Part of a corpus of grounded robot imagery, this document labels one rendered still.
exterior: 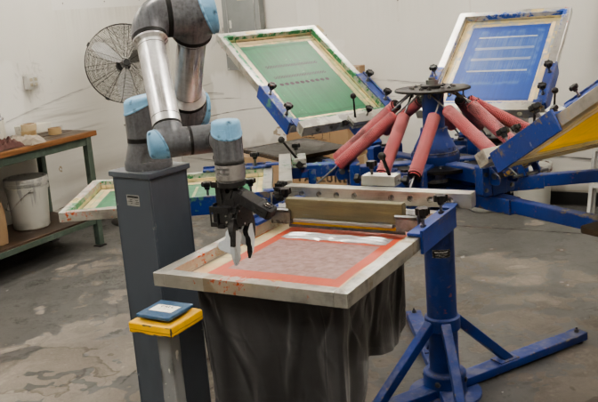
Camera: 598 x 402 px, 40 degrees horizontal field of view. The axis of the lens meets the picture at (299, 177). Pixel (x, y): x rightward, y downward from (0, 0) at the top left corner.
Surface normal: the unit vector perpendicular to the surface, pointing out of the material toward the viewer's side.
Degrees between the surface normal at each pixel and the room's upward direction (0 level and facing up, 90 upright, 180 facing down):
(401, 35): 90
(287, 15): 90
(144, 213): 90
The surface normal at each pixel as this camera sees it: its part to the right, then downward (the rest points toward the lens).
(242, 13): -0.48, 0.22
